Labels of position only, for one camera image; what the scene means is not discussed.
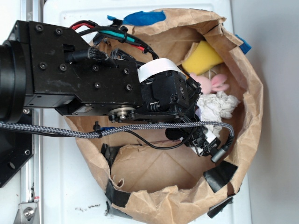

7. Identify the metal corner bracket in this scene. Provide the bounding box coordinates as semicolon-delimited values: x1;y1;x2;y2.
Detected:
13;202;40;224

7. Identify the blue tape piece top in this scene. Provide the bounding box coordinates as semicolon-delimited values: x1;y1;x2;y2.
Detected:
107;10;167;27

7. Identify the thin black wire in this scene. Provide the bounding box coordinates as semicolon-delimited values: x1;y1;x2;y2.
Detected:
46;129;185;150

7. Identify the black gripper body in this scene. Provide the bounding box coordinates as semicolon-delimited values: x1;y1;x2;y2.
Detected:
7;21;200;123

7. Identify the white ribbon cable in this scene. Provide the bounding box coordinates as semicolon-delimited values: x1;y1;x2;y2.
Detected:
137;57;182;84

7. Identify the blue tape piece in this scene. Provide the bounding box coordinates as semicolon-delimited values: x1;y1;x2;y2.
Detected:
107;10;167;27
235;34;252;54

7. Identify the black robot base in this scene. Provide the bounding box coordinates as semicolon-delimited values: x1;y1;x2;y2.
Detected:
0;129;33;187

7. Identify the black tape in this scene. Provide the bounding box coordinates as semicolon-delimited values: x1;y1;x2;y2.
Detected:
207;196;233;218
101;144;122;168
105;180;131;208
203;161;238;193

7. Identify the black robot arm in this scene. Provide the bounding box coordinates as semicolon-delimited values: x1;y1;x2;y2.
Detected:
0;21;201;123

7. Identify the black tape bottom right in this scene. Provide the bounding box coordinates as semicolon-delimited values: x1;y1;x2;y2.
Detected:
207;196;233;218

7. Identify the aluminium frame rail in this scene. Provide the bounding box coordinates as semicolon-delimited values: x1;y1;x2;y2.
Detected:
21;0;45;224

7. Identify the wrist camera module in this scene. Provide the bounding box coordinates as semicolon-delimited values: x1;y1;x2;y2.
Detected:
165;126;221;156

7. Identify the white paper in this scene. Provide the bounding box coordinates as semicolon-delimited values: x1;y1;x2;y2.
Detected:
196;91;241;139

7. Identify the black tape inner left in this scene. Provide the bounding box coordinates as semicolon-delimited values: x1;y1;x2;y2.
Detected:
101;144;122;168

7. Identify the yellow sponge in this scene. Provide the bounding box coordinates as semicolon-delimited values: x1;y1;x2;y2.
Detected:
182;40;224;75

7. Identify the black tape bottom left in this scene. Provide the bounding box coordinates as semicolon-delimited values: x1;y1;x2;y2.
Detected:
105;180;131;208

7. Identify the brown paper bag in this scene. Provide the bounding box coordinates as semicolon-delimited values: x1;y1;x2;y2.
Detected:
76;9;263;224

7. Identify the red green wire bundle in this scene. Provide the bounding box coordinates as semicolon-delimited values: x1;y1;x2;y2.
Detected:
70;20;161;59

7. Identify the black tape lower right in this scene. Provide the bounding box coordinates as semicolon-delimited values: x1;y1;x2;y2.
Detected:
203;161;238;193

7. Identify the pink plush toy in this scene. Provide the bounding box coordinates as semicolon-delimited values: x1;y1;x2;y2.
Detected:
190;73;229;94

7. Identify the grey braided cable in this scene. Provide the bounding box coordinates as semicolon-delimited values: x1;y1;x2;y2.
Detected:
0;121;235;163

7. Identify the blue tape piece right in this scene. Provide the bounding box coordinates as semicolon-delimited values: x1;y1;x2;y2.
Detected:
235;34;252;54

